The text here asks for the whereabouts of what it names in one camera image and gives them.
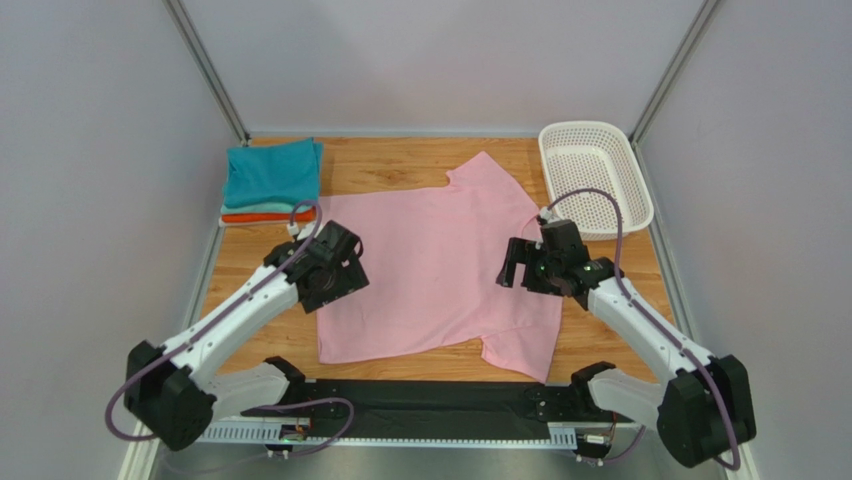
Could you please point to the orange folded t-shirt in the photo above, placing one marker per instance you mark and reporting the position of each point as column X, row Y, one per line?
column 243, row 218

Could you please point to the right aluminium corner post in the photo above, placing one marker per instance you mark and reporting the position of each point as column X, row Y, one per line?
column 686, row 48

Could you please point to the white plastic basket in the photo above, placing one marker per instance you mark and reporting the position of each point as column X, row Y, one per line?
column 594, row 161

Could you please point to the left aluminium corner post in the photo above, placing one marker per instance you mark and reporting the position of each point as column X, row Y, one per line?
column 186, row 28

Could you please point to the aluminium frame rail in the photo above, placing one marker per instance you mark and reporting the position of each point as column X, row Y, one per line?
column 283, row 434

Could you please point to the pink t-shirt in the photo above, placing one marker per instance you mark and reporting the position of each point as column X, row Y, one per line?
column 432, row 257

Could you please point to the mint folded t-shirt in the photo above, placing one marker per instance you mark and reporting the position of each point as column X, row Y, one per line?
column 261, row 208

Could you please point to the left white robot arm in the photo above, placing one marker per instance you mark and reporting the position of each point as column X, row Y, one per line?
column 220, row 339

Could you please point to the black base mat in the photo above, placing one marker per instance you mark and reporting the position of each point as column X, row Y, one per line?
column 440, row 410

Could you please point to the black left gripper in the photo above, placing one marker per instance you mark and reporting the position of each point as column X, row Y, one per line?
column 352, row 278

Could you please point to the teal folded t-shirt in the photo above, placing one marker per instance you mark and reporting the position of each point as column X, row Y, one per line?
column 285, row 173

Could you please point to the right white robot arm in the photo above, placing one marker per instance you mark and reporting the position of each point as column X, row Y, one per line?
column 652, row 339

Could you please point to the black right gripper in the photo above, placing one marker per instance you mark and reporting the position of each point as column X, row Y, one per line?
column 527, row 259

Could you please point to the aluminium corner post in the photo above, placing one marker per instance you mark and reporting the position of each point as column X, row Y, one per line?
column 686, row 48
column 186, row 28

